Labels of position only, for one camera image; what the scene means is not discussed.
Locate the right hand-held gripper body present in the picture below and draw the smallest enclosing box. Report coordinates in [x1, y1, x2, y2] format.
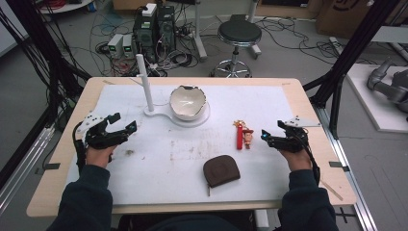
[270, 115, 322, 154]

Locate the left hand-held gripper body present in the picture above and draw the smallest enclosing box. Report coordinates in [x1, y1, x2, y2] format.
[76, 112, 130, 150]

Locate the person's right hand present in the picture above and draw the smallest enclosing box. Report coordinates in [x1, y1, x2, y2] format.
[278, 148, 314, 173]

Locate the person's left hand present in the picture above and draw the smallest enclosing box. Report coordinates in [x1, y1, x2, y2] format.
[85, 143, 118, 169]

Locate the light wooden table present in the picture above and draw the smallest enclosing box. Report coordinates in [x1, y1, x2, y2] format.
[26, 76, 358, 218]

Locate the white stand with pole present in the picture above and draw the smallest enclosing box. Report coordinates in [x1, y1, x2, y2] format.
[135, 53, 212, 129]

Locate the black tape strip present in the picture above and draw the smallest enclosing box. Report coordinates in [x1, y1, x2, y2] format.
[328, 161, 351, 173]
[34, 162, 62, 176]

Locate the brown zip pouch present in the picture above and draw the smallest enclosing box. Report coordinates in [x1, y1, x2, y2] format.
[202, 154, 242, 197]

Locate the white eggshell shaped bowl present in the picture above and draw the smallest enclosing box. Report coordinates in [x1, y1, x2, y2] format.
[168, 84, 208, 122]

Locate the white table mat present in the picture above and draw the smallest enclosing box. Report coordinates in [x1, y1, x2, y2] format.
[64, 84, 301, 206]

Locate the thin wooden stick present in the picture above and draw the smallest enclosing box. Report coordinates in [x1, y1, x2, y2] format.
[319, 180, 344, 202]

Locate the grey bench power supply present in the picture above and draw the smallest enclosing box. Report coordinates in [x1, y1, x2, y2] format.
[107, 33, 125, 60]
[122, 34, 137, 60]

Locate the white table leg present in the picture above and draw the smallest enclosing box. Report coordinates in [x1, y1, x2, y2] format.
[254, 209, 271, 231]

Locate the white floor platform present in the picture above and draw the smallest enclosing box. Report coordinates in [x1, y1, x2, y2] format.
[345, 63, 408, 135]

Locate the black desktop computer tower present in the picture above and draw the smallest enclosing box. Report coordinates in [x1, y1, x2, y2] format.
[132, 7, 159, 64]
[156, 5, 177, 55]

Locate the white desk leg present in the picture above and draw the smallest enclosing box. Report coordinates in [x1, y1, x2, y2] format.
[191, 0, 209, 63]
[247, 0, 263, 61]

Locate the black round stool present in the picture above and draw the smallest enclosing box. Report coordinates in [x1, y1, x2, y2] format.
[209, 19, 264, 79]

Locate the white box on computer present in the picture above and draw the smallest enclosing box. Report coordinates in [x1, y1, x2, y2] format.
[140, 2, 158, 18]

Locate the person's dark clothed torso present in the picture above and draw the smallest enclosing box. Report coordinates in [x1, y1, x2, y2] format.
[117, 213, 258, 231]

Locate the round white table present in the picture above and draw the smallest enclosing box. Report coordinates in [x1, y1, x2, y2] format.
[38, 0, 94, 15]

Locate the brown cardboard box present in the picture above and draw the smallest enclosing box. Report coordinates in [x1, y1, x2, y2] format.
[315, 0, 389, 40]

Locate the left hand-held gripper cable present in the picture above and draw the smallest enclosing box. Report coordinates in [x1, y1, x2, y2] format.
[71, 120, 89, 176]

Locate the hand-held gripper cable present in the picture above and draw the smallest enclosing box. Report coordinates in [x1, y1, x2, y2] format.
[71, 120, 89, 176]
[300, 128, 322, 188]

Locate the red keychain with doll figure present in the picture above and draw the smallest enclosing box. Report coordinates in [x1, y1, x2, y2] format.
[233, 119, 255, 151]

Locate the right hand-held gripper cable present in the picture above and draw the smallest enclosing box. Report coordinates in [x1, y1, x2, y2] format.
[300, 128, 322, 188]

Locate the aluminium floor rail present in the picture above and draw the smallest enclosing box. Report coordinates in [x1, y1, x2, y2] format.
[0, 125, 56, 215]
[313, 105, 380, 231]

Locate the tangle of floor cables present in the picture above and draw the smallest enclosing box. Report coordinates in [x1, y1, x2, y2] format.
[89, 3, 379, 78]

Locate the black metal frame post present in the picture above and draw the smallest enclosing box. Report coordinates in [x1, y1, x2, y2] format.
[0, 0, 93, 191]
[302, 0, 401, 140]

